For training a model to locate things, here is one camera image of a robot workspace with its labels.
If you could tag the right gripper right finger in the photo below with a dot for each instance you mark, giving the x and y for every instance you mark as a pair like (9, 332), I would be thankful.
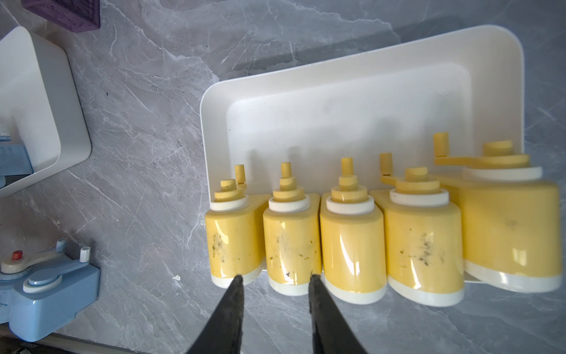
(330, 331)

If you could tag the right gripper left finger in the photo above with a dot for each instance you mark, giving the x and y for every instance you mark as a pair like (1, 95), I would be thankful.
(223, 333)

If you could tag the blue sharpener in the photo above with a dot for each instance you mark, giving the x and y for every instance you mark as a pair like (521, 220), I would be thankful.
(16, 269)
(51, 295)
(15, 163)

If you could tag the white storage tray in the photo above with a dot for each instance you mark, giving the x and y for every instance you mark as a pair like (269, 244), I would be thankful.
(40, 107)
(468, 83)

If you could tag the purple cube toy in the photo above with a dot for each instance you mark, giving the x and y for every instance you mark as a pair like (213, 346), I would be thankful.
(72, 15)

